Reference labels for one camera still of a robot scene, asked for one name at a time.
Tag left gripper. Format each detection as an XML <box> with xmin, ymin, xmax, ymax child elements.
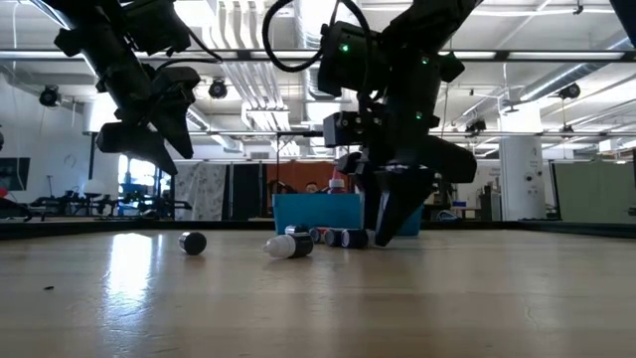
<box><xmin>96</xmin><ymin>67</ymin><xmax>203</xmax><ymax>175</ymax></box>

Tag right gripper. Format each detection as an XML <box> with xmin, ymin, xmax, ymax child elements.
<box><xmin>337</xmin><ymin>134</ymin><xmax>478</xmax><ymax>248</ymax></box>

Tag large red food coloring bottle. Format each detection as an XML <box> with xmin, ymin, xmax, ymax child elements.
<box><xmin>327</xmin><ymin>168</ymin><xmax>347</xmax><ymax>196</ymax></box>

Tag teal plastic bin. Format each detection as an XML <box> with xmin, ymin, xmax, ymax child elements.
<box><xmin>271</xmin><ymin>192</ymin><xmax>424</xmax><ymax>237</ymax></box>

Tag patterned grey curtain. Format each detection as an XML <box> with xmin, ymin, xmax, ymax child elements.
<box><xmin>173</xmin><ymin>162</ymin><xmax>229</xmax><ymax>222</ymax></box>

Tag white dome lamp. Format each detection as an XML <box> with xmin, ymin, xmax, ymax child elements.
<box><xmin>81</xmin><ymin>178</ymin><xmax>106</xmax><ymax>198</ymax></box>

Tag black equipment bench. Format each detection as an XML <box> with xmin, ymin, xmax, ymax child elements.
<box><xmin>29</xmin><ymin>191</ymin><xmax>193</xmax><ymax>222</ymax></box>

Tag black curtain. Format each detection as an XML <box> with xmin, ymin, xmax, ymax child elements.
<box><xmin>227</xmin><ymin>163</ymin><xmax>267</xmax><ymax>222</ymax></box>

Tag white round pillar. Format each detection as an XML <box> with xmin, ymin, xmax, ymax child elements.
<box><xmin>498</xmin><ymin>106</ymin><xmax>547</xmax><ymax>222</ymax></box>

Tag black horizontal crossbar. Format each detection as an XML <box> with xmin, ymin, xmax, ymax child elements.
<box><xmin>0</xmin><ymin>48</ymin><xmax>636</xmax><ymax>65</ymax></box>

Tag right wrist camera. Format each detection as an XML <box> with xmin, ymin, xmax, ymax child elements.
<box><xmin>322</xmin><ymin>111</ymin><xmax>384</xmax><ymax>148</ymax></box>

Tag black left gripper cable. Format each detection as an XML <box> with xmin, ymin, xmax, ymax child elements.
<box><xmin>156</xmin><ymin>24</ymin><xmax>224</xmax><ymax>71</ymax></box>

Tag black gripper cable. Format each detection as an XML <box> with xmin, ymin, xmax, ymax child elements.
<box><xmin>261</xmin><ymin>0</ymin><xmax>374</xmax><ymax>74</ymax></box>
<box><xmin>156</xmin><ymin>24</ymin><xmax>224</xmax><ymax>71</ymax></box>

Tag black metal table frame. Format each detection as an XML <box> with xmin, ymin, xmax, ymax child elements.
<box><xmin>0</xmin><ymin>218</ymin><xmax>636</xmax><ymax>241</ymax></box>

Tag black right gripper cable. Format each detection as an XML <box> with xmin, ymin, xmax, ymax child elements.
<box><xmin>261</xmin><ymin>0</ymin><xmax>374</xmax><ymax>74</ymax></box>

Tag dark wall monitor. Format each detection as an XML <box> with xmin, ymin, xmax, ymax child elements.
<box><xmin>0</xmin><ymin>156</ymin><xmax>31</xmax><ymax>192</ymax></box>

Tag grey-green partition wall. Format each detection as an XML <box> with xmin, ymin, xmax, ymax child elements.
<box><xmin>551</xmin><ymin>161</ymin><xmax>636</xmax><ymax>224</ymax></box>

